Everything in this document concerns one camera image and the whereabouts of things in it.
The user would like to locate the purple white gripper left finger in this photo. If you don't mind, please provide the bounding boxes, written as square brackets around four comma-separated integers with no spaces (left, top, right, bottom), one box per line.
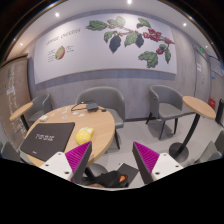
[41,141,92,183]

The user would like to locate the black cable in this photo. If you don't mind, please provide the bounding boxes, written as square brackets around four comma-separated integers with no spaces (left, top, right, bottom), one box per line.
[70,100,96,112]

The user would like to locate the grey chair lower right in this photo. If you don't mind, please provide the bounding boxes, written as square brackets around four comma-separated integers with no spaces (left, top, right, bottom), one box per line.
[196,130,224,164]

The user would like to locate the small wooden table left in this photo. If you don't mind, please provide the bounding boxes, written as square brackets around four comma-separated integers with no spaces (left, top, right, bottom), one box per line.
[9,102,33,130]

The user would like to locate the round wooden table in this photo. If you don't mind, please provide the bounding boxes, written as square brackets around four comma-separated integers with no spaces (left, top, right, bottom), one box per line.
[25,104,115,174]

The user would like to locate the white small box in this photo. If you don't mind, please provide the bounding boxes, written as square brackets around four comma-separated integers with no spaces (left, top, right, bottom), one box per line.
[39,115,48,122]

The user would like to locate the black power adapter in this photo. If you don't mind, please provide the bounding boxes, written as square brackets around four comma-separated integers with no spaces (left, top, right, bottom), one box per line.
[86,103,98,112]

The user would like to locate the grey door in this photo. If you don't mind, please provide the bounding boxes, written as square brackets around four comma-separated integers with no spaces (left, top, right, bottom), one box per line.
[194,49,210,102]

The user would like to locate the small round side table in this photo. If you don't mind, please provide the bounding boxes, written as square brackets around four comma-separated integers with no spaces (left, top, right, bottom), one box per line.
[169,96,216,163]

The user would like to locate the black bag on floor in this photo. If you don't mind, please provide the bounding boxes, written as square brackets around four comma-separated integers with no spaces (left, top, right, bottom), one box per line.
[81,163,138,188]

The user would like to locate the yellow computer mouse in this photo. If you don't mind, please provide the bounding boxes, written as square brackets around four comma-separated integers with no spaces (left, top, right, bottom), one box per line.
[75,127,94,145]

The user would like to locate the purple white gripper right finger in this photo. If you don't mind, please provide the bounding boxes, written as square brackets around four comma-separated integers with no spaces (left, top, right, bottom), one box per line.
[132,142,182,184]

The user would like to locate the grey armchair at right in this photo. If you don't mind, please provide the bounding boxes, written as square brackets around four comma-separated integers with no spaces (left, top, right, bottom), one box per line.
[147,85,183,133]

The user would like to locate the grey armchair at left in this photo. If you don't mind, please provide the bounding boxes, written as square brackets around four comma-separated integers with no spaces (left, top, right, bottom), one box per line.
[26,94,52,126]

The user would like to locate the grey armchair behind table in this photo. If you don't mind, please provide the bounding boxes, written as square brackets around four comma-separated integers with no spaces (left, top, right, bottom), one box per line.
[74,86,126,150]

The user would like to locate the black mouse pad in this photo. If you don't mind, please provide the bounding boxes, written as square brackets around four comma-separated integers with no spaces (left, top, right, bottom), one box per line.
[20,122,75,161]

